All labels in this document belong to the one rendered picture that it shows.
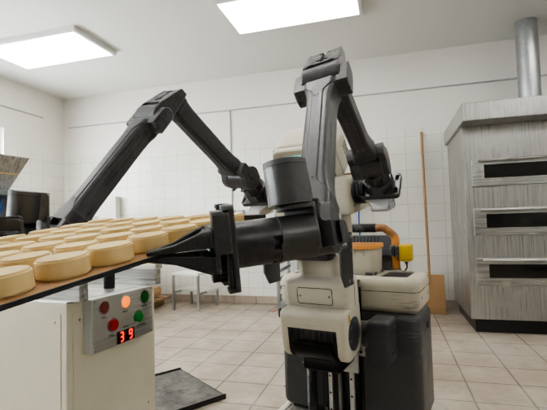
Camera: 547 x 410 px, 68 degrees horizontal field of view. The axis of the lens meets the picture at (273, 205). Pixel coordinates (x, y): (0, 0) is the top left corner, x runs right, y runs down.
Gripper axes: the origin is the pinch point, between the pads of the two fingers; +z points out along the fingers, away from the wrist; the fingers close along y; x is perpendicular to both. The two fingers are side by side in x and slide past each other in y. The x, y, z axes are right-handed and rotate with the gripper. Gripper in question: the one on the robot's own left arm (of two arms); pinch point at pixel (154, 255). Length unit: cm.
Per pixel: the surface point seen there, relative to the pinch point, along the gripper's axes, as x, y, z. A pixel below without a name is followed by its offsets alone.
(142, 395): 79, 54, 10
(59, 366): 60, 33, 26
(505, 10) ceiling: 270, -148, -340
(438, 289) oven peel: 320, 127, -281
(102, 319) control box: 65, 25, 16
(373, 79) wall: 396, -117, -267
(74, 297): 60, 17, 21
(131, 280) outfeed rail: 88, 20, 10
